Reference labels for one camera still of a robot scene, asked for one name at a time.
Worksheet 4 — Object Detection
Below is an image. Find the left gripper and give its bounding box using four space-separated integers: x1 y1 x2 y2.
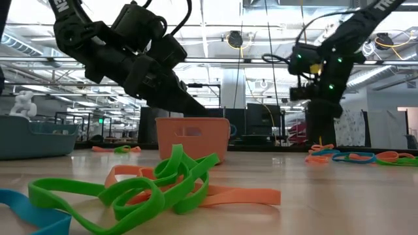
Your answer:
123 54 210 118

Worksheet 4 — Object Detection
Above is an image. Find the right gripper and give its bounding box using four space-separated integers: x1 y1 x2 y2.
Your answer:
306 97 344 140

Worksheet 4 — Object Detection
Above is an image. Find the blue rubber band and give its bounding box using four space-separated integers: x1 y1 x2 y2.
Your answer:
312 149 341 157
0 188 72 235

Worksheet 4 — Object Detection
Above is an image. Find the red background object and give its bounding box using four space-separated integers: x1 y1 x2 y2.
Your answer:
287 120 308 144

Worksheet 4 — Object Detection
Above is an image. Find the patterned white cloth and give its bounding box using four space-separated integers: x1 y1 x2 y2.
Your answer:
334 109 366 147

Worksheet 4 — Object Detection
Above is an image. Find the orange plastic basket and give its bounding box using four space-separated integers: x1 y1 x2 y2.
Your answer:
155 116 231 164

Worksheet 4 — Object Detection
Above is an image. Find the black partition panel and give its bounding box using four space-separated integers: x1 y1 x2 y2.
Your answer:
230 108 246 141
138 106 170 144

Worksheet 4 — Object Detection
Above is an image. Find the black monitor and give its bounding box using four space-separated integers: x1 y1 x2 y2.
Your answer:
246 102 282 136

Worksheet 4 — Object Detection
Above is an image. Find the plain white cloth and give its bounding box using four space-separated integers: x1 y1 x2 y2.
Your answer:
367 109 408 149

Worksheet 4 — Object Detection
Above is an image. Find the white robot figure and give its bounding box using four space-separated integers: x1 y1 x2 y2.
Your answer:
8 90 38 120

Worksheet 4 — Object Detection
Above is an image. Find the dark teal plastic basket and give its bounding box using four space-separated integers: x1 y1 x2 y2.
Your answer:
0 114 80 161

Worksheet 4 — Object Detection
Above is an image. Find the thin black rig frame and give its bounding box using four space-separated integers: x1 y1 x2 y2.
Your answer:
187 83 222 108

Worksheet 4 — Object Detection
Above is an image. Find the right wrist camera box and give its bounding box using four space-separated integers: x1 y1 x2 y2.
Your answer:
289 85 320 102

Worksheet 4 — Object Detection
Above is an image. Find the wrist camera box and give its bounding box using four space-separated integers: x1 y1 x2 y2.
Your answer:
289 85 320 102
146 33 189 70

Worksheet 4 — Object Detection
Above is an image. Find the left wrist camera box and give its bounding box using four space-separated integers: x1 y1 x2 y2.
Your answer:
146 33 189 70

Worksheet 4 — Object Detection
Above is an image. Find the black ceiling cable reel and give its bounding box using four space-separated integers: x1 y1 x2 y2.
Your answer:
227 30 244 49
374 31 395 50

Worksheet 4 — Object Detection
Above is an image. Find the black left camera cable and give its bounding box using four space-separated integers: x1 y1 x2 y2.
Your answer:
143 0 193 37

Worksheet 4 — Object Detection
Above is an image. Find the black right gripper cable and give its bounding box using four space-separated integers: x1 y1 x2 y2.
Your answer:
261 11 360 65

